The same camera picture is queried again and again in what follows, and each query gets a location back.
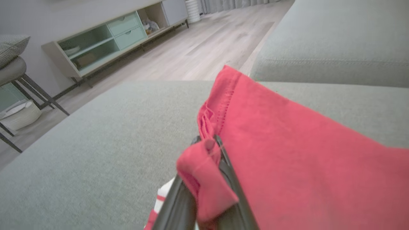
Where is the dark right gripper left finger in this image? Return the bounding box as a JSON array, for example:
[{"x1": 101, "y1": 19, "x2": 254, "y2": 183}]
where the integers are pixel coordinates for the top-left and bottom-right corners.
[{"x1": 152, "y1": 136, "x2": 202, "y2": 230}]

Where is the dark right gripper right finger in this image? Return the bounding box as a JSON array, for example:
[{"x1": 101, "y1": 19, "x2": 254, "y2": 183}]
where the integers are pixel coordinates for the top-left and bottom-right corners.
[{"x1": 213, "y1": 134, "x2": 259, "y2": 230}]

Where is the red jersey with white sleeves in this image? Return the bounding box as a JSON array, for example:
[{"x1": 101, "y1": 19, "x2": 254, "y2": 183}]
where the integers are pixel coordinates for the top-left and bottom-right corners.
[{"x1": 144, "y1": 65, "x2": 409, "y2": 230}]

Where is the yellow and grey sofa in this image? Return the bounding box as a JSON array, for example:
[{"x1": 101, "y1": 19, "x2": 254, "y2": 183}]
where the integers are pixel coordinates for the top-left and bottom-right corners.
[{"x1": 0, "y1": 80, "x2": 409, "y2": 230}]

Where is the white ribbed plant pot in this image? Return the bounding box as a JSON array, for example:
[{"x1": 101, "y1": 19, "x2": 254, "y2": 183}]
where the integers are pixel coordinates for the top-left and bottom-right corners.
[{"x1": 185, "y1": 0, "x2": 201, "y2": 24}]

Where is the grey sofa seat cushion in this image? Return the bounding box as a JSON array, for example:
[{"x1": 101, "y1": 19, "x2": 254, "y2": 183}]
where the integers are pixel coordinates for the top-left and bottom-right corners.
[{"x1": 249, "y1": 0, "x2": 409, "y2": 88}]

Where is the clutter of toys in cabinet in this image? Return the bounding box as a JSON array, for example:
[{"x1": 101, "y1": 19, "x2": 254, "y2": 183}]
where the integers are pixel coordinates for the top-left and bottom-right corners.
[{"x1": 142, "y1": 17, "x2": 160, "y2": 35}]

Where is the grey pleated curtain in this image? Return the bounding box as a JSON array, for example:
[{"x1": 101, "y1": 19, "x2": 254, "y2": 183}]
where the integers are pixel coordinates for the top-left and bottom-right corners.
[{"x1": 200, "y1": 0, "x2": 282, "y2": 15}]

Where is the white woven basket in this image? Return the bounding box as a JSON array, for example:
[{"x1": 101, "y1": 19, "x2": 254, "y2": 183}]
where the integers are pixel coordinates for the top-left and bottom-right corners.
[{"x1": 0, "y1": 100, "x2": 42, "y2": 131}]

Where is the low mint beige TV cabinet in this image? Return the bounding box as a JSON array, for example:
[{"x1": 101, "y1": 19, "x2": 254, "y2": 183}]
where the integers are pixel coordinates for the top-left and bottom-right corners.
[{"x1": 41, "y1": 0, "x2": 189, "y2": 89}]

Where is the grey stool with black legs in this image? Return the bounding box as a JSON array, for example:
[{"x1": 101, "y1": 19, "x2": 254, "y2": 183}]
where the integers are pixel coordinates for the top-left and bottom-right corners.
[{"x1": 0, "y1": 57, "x2": 70, "y2": 154}]

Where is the checked black white pillow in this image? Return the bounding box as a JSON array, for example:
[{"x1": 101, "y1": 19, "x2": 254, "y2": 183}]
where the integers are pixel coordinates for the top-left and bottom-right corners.
[{"x1": 0, "y1": 35, "x2": 31, "y2": 69}]

